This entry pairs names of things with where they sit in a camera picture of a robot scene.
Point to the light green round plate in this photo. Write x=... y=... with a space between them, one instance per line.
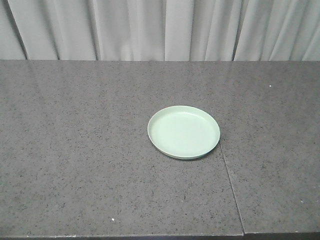
x=183 y=132

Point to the white pleated curtain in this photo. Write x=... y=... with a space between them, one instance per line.
x=160 y=30

